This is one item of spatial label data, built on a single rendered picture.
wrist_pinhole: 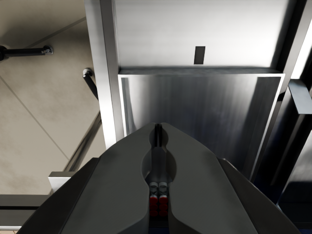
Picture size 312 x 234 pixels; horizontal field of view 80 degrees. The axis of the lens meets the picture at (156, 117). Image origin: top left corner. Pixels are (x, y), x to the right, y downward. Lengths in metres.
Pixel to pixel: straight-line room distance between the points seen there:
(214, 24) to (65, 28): 1.08
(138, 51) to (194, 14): 0.10
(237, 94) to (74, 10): 1.08
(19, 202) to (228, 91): 0.60
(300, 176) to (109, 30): 0.51
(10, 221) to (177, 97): 0.51
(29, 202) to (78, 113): 0.91
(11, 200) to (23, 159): 1.28
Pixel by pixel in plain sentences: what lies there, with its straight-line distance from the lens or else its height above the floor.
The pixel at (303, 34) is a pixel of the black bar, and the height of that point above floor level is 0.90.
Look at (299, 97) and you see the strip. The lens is 0.39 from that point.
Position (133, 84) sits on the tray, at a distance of 0.34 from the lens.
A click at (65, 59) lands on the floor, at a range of 1.36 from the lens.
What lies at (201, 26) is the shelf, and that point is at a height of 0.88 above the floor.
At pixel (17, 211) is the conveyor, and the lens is 0.65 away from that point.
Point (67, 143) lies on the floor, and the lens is 1.66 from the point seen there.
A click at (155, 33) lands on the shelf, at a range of 0.33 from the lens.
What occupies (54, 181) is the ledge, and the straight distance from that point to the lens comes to 0.54.
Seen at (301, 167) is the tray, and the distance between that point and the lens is 0.55.
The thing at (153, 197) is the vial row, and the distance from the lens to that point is 0.45.
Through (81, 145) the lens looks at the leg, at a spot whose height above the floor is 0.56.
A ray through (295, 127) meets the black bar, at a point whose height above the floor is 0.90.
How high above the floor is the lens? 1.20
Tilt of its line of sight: 62 degrees down
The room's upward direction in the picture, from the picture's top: 179 degrees counter-clockwise
